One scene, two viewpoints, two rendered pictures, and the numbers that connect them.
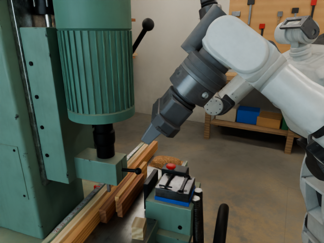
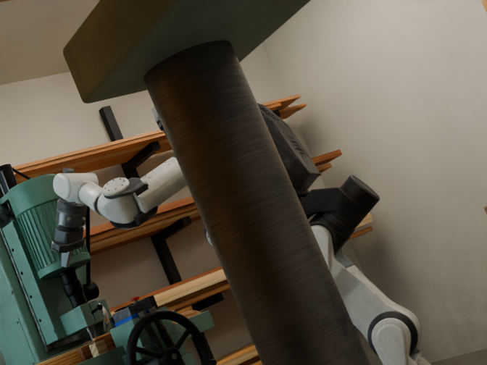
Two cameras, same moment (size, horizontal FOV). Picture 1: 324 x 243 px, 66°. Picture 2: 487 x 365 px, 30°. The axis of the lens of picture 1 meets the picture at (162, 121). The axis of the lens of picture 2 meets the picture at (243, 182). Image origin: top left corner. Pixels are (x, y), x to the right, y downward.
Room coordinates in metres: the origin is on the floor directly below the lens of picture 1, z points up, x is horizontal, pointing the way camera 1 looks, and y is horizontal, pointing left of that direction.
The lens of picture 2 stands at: (-1.69, -1.73, 0.86)
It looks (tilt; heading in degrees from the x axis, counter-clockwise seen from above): 7 degrees up; 27
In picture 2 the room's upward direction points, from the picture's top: 23 degrees counter-clockwise
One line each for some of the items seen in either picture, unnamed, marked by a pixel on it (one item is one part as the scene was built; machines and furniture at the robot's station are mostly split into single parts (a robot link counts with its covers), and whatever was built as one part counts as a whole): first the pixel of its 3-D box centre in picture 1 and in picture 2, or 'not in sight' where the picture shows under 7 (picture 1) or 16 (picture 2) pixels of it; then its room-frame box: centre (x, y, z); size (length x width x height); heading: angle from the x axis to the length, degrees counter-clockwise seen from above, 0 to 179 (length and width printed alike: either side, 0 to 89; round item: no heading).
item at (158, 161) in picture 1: (166, 160); (182, 316); (0.90, -0.02, 0.91); 0.12 x 0.09 x 0.03; 71
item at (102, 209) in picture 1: (121, 193); (110, 343); (0.67, 0.13, 0.92); 0.23 x 0.02 x 0.04; 161
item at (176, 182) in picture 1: (176, 182); (135, 308); (0.64, -0.04, 0.99); 0.13 x 0.11 x 0.06; 161
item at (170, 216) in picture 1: (174, 203); (143, 331); (0.63, -0.04, 0.91); 0.15 x 0.14 x 0.09; 161
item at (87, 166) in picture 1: (101, 167); (82, 320); (0.65, 0.18, 1.03); 0.14 x 0.07 x 0.09; 71
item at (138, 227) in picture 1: (139, 228); (98, 348); (0.52, 0.06, 0.92); 0.04 x 0.03 x 0.04; 168
